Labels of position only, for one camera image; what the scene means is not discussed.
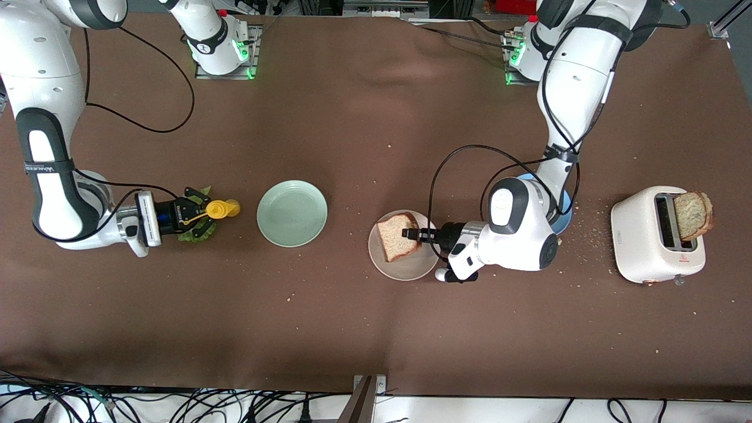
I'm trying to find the white toaster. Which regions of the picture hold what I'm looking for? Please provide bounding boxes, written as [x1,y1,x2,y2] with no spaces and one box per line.
[610,186,707,287]

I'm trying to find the aluminium frame profile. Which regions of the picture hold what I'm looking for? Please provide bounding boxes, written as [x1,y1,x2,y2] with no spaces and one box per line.
[708,0,736,41]

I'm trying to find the tangled black floor cables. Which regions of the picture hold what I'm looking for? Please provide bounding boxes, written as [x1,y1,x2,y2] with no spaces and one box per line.
[0,369,412,423]

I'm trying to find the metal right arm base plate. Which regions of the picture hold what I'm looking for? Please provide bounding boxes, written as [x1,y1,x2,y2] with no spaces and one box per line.
[195,23,260,80]

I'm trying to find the yellow squeeze bottle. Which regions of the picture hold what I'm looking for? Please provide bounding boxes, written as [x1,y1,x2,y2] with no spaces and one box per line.
[182,199,241,227]

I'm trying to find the green lettuce leaf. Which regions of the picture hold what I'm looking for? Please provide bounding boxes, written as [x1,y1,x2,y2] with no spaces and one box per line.
[178,186,216,243]

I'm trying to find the brown tablecloth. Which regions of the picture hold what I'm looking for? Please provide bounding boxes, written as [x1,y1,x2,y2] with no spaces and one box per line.
[0,12,752,401]

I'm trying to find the dark grey metal bar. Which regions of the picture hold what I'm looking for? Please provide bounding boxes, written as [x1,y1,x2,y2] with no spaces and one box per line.
[337,376,374,423]

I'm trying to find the mint green plate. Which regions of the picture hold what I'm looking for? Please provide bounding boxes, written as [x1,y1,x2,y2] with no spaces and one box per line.
[257,180,328,248]

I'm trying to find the grey power strip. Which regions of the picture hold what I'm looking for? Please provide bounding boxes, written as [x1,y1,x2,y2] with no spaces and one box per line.
[344,0,429,17]

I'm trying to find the black cable on tablecloth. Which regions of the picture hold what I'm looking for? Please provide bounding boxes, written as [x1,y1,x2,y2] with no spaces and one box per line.
[411,16,518,51]

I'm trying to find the silver metal bracket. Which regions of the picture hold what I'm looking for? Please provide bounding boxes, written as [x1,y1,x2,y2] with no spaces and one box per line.
[352,374,388,395]

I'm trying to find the blue plate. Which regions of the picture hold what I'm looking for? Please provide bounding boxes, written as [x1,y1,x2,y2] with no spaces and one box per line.
[516,172,573,237]

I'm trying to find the red box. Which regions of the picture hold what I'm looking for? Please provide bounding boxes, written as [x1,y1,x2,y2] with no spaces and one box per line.
[496,0,540,15]

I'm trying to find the beige plate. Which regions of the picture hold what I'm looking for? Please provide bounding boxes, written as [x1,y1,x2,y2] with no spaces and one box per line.
[368,210,442,283]

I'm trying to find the brown bread slice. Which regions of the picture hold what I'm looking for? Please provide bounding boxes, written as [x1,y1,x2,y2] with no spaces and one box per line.
[377,213,424,263]
[673,191,715,240]

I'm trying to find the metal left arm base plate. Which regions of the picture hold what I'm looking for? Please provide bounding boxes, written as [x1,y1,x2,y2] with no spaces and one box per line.
[504,32,541,88]

